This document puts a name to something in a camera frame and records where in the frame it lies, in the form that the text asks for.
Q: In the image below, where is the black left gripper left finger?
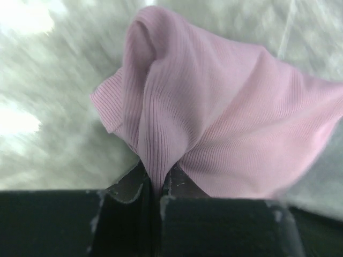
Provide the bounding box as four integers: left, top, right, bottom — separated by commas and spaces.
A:
1, 163, 152, 256

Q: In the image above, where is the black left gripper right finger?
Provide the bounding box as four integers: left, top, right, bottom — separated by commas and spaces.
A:
160, 165, 305, 257

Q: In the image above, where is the pink tank top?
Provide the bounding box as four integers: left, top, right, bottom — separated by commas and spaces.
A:
91, 6, 342, 198

